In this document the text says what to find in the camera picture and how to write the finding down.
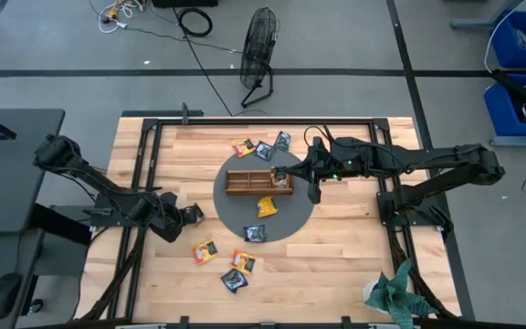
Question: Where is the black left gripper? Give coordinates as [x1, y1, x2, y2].
[147, 190, 205, 244]

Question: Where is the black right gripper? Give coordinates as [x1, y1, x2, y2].
[273, 135, 338, 206]

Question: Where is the orange tea packet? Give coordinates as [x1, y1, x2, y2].
[232, 138, 257, 158]
[191, 239, 220, 266]
[230, 249, 258, 276]

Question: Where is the yellow tea packet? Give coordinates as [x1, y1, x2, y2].
[257, 196, 279, 218]

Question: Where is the wooden tea organizer box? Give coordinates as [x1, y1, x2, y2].
[224, 169, 295, 196]

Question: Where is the dark blue tea packet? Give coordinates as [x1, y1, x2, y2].
[273, 131, 292, 153]
[243, 223, 268, 243]
[253, 141, 277, 162]
[219, 268, 249, 294]

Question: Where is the grey round mat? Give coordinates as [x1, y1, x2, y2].
[212, 148, 317, 242]

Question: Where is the wooden top table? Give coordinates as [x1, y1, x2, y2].
[89, 117, 447, 321]

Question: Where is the black desk foot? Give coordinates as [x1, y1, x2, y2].
[29, 203, 93, 247]

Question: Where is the black floor fan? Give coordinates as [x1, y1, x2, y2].
[238, 6, 281, 110]

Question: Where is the green artificial plant white pot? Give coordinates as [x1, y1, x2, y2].
[363, 259, 440, 329]

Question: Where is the black computer mouse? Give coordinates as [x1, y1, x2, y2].
[0, 272, 24, 321]

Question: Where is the black box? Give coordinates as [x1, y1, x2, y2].
[152, 0, 219, 8]

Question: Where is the blue storage bin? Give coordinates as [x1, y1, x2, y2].
[490, 9, 526, 69]
[483, 74, 526, 138]

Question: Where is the grey platform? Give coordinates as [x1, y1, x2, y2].
[489, 130, 526, 148]

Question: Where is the grey metal stand base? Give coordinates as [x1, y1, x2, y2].
[449, 0, 515, 31]

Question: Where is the black bar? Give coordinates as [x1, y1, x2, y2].
[490, 68, 526, 118]

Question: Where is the black cable bundle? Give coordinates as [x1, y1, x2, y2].
[388, 227, 457, 319]
[79, 227, 148, 321]

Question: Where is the long black floor cable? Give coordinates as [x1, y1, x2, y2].
[178, 13, 235, 117]

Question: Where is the thin black floor cable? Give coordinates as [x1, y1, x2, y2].
[123, 25, 244, 55]

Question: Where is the coiled black cable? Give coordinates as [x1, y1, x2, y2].
[176, 7, 215, 38]

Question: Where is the white cable bundle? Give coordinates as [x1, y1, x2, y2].
[97, 0, 148, 35]

